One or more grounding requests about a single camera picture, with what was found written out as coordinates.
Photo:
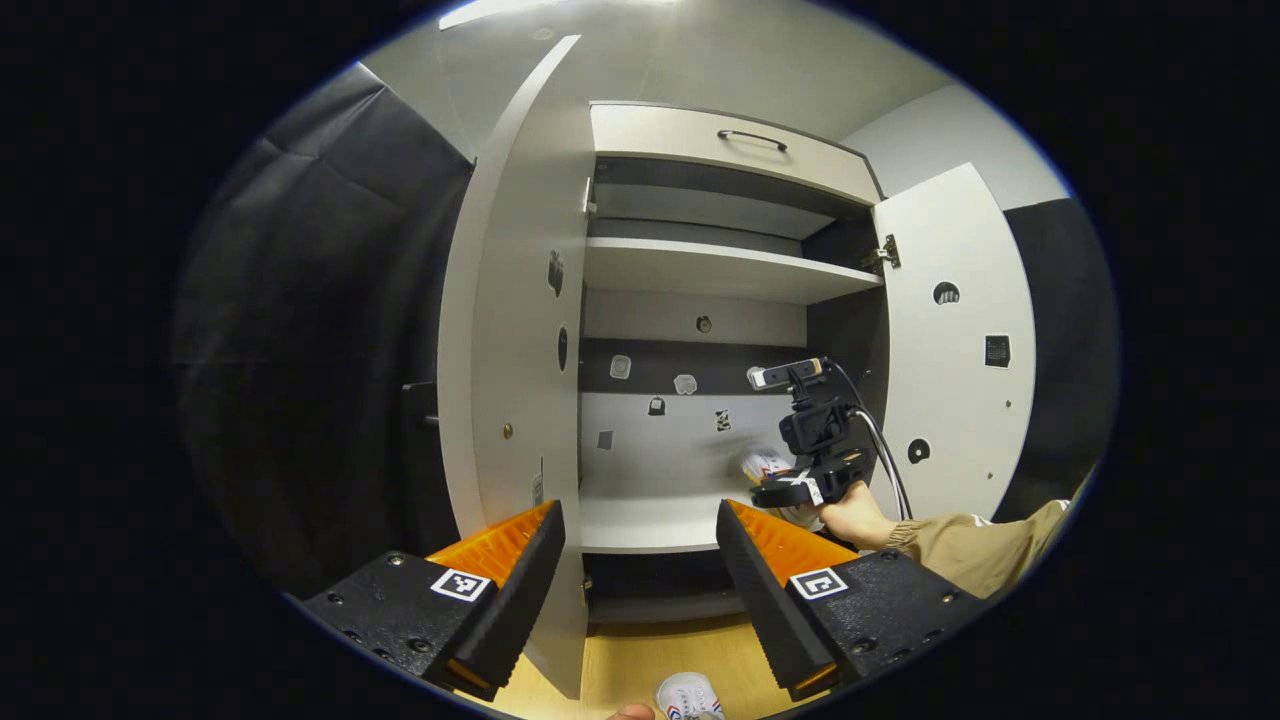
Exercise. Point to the person's leg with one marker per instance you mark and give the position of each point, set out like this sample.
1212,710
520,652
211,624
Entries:
632,713

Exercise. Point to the white cabinet shelf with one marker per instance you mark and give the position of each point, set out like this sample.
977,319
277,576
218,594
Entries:
700,270

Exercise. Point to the white shoe cabinet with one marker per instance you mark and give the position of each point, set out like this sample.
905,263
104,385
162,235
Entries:
660,460

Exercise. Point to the black backdrop cloth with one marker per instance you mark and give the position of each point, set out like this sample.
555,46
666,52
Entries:
320,300
1070,350

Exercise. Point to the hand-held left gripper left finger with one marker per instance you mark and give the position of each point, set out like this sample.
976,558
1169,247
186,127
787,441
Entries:
520,575

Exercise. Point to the white cabinet door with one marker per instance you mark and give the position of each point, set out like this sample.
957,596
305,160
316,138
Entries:
960,420
520,300

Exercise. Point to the white canvas shoe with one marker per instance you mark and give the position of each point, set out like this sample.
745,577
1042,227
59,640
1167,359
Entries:
765,466
690,695

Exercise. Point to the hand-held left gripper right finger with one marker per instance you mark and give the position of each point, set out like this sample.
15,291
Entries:
760,590

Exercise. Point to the metal door hinge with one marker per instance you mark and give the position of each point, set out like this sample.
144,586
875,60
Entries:
589,197
882,253

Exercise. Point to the ceiling light panel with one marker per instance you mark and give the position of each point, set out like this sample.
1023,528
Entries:
520,10

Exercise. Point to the white cabinet drawer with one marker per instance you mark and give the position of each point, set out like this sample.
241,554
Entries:
680,145

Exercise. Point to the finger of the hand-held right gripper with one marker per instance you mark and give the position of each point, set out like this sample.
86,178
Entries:
785,492

